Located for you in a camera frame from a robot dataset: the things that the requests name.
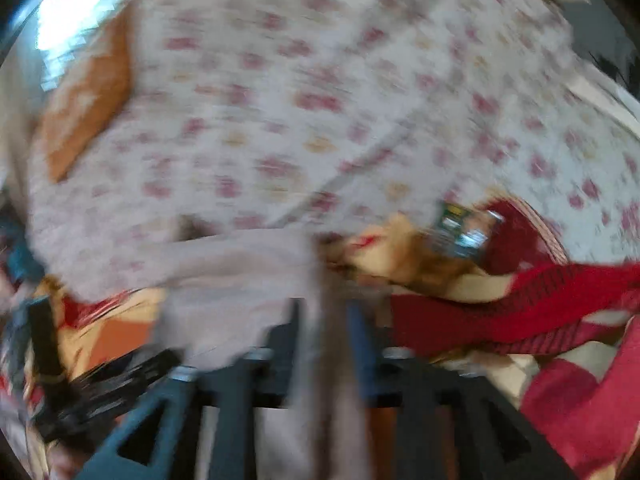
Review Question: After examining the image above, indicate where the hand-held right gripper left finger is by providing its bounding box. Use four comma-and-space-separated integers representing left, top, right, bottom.
75, 297, 306, 480

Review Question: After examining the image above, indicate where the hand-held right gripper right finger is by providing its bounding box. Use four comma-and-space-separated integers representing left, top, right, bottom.
345, 300, 576, 480

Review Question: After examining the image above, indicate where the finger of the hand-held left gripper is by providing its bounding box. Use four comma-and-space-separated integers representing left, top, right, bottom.
35, 347, 183, 443
25, 297, 68, 386

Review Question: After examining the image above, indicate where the beige garment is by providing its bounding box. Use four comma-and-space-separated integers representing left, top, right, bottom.
75, 225, 381, 480

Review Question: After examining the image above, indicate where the small green packet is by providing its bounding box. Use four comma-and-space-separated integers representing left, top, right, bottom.
432, 200, 503, 261

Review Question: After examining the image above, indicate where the red and yellow patterned blanket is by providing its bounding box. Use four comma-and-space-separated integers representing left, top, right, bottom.
0, 197, 640, 480

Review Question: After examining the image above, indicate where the orange checkered cushion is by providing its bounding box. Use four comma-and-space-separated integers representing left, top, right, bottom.
42, 15, 136, 183

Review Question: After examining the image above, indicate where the floral bed sheet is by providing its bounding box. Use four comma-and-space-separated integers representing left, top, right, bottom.
20, 0, 640, 301

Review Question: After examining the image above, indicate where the bright window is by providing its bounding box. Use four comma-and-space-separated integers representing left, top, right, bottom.
35, 0, 156, 86

